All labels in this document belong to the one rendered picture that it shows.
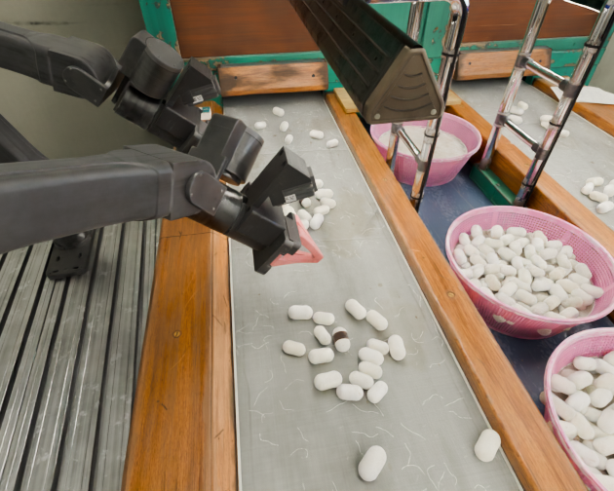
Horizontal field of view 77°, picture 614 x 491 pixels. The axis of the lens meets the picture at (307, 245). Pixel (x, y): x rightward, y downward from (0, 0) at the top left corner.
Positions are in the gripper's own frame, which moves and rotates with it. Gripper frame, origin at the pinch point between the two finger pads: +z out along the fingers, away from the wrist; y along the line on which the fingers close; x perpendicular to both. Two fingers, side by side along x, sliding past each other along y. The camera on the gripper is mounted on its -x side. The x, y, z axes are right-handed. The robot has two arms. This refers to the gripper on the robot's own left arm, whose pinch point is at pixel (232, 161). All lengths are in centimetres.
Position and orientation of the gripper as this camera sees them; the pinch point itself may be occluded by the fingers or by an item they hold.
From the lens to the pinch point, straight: 72.1
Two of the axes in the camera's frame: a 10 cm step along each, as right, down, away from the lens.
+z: 7.5, 3.9, 5.4
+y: -1.8, -6.7, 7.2
